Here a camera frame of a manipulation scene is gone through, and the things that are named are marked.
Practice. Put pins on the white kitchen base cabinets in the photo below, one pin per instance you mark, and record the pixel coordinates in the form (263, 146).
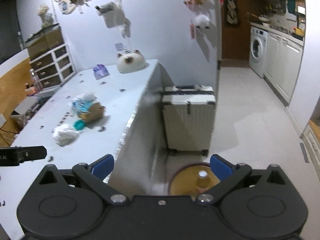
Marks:
(282, 65)

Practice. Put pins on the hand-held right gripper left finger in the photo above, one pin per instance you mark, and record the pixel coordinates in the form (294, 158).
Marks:
(103, 167)

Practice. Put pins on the white drawer cabinet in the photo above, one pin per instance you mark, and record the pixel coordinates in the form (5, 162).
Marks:
(53, 65)

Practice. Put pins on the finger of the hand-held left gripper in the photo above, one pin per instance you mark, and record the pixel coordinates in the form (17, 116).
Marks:
(35, 153)

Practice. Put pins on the white wall outlet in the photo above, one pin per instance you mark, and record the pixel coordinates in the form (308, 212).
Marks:
(2, 120)

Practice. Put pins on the glass fish tank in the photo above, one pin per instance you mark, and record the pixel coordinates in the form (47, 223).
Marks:
(45, 41)

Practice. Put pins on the brown door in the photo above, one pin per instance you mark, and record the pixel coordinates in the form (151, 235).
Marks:
(246, 45)

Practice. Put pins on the thin white plastic bag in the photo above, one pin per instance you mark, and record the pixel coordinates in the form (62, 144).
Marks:
(87, 96)

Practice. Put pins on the wok pan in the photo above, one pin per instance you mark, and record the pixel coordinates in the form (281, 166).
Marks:
(263, 18)

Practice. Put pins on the cat-shaped white cushion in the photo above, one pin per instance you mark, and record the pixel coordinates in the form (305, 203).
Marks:
(131, 62)

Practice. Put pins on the dark window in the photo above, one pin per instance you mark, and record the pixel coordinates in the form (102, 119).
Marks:
(8, 22)

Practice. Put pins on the dried flower bouquet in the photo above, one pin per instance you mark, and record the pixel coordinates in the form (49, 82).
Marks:
(45, 13)

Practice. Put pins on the brown wrapper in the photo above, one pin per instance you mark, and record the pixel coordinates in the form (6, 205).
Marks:
(95, 111)

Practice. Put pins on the white flat box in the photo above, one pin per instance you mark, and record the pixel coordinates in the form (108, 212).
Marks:
(26, 106)

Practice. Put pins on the purple tissue pack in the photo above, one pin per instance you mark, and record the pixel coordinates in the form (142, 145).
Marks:
(101, 72)

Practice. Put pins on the standing water bottle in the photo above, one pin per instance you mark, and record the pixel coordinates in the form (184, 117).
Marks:
(35, 81)

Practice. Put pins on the white wall switch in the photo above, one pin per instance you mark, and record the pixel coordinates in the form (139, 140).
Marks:
(119, 46)

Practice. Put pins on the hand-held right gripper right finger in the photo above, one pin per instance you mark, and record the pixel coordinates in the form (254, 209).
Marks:
(221, 167)

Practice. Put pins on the white sheep plush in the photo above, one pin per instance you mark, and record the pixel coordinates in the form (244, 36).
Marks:
(201, 22)

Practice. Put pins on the white washing machine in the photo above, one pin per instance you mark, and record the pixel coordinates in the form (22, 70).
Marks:
(257, 52)

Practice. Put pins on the clear plastic bottle red label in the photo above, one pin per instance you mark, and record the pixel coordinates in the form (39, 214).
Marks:
(202, 180)

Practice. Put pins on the white tissue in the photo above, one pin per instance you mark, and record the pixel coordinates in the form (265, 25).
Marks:
(65, 135)

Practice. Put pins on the low white cabinet wooden top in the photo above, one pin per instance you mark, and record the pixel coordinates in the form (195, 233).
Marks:
(312, 145)

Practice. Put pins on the small metal ornament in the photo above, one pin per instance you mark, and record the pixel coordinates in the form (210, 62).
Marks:
(127, 50)

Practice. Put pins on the teal hanging towel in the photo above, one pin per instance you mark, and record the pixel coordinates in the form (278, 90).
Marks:
(291, 5)

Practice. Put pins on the blue snack package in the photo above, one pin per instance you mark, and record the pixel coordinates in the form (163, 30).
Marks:
(81, 106)

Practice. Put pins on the white ribbed suitcase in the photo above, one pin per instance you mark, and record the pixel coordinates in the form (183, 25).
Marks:
(187, 122)

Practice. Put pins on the yellow basin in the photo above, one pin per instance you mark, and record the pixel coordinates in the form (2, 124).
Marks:
(299, 31)

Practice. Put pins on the hanging apron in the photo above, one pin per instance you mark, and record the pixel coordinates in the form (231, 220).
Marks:
(233, 7)

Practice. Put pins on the yellow waste bin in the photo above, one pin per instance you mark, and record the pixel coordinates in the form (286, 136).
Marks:
(182, 182)

